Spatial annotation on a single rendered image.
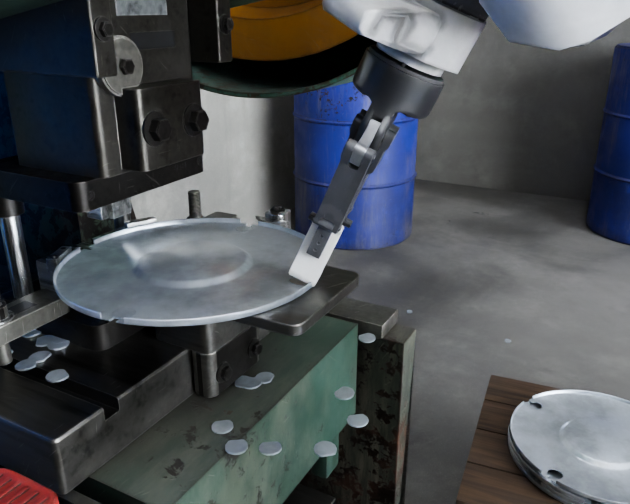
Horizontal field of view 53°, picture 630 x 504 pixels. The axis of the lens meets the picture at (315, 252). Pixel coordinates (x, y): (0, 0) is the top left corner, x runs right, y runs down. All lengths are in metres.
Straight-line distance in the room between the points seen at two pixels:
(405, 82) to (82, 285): 0.38
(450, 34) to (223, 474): 0.45
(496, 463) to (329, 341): 0.42
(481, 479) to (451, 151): 3.13
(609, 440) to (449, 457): 0.59
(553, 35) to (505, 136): 3.52
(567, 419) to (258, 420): 0.67
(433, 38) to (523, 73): 3.37
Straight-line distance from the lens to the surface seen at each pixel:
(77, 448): 0.62
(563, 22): 0.43
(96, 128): 0.65
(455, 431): 1.77
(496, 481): 1.09
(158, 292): 0.65
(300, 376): 0.75
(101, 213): 0.75
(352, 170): 0.54
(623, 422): 1.24
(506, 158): 3.97
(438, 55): 0.53
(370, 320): 0.88
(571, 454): 1.14
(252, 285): 0.65
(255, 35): 1.00
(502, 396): 1.29
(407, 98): 0.54
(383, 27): 0.50
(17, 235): 0.77
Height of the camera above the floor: 1.05
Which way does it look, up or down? 21 degrees down
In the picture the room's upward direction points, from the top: straight up
